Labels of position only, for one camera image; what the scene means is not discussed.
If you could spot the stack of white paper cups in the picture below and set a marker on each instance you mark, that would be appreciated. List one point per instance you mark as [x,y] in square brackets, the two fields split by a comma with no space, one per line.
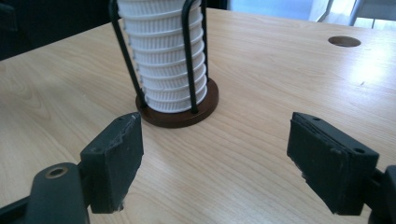
[162,62]

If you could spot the white metal desk frame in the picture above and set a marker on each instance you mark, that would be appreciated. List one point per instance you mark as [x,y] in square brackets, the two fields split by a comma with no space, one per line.
[356,9]

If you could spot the black curtain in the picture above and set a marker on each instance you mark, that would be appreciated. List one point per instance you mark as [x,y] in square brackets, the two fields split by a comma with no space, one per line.
[46,25]

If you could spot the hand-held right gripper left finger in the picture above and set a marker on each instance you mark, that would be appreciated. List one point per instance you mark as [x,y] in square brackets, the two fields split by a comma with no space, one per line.
[112,161]

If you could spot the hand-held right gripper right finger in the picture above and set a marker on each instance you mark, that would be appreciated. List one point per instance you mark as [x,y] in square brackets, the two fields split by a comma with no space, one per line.
[333,161]

